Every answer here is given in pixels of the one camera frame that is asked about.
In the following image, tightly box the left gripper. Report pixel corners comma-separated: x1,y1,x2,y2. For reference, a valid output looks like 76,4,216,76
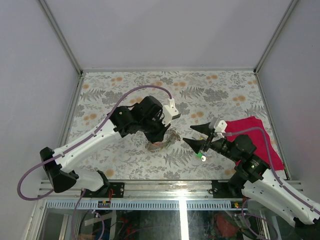
140,113,172,144

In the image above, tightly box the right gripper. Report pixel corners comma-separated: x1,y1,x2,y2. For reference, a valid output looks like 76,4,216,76
182,121,240,162

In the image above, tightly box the key with green tag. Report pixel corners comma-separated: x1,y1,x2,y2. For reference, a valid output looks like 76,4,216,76
195,152,207,162

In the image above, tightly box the large metal keyring with keys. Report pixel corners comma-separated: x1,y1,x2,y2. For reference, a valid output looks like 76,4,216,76
145,128,181,153

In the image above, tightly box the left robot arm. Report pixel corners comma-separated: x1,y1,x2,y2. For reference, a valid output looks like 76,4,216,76
40,96,177,198

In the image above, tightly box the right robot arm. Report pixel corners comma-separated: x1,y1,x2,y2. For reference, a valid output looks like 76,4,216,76
184,120,320,233

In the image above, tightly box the floral table mat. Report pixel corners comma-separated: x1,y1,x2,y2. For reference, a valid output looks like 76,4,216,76
68,70,273,180

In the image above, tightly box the magenta cloth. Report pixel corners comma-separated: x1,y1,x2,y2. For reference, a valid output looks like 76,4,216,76
225,116,285,171

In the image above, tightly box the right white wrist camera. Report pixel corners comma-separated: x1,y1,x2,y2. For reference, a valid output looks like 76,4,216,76
208,117,228,138

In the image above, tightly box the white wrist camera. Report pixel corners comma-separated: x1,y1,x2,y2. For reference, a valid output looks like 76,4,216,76
208,117,228,138
162,98,181,126

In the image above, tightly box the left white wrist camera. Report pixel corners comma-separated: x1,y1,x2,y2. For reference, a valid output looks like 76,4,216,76
162,98,181,126

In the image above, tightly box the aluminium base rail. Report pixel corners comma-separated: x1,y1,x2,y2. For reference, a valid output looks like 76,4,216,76
37,179,306,201

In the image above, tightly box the left aluminium frame post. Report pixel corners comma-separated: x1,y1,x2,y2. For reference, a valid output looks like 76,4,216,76
36,0,83,76

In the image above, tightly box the aluminium frame post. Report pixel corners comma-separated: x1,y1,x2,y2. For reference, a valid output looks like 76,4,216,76
253,0,300,74
36,0,83,76

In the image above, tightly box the grey slotted cable duct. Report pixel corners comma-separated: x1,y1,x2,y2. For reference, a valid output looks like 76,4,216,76
46,200,233,211

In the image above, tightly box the right aluminium frame post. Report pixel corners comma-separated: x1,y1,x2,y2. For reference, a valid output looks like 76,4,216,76
253,0,300,74

